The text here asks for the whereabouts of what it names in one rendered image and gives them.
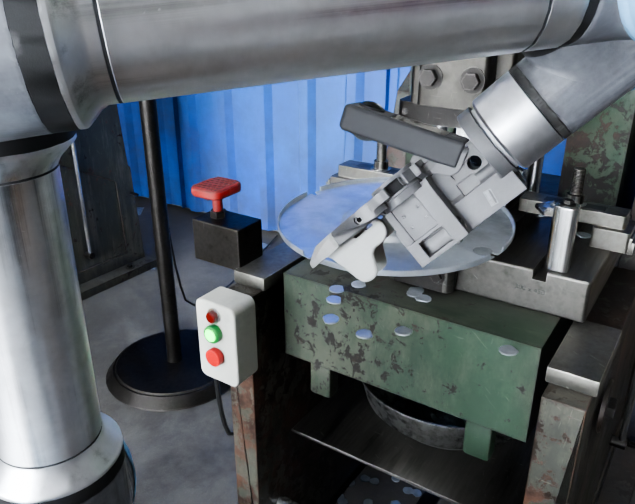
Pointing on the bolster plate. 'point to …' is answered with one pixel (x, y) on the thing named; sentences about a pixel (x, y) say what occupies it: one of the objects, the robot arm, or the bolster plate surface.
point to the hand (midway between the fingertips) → (317, 252)
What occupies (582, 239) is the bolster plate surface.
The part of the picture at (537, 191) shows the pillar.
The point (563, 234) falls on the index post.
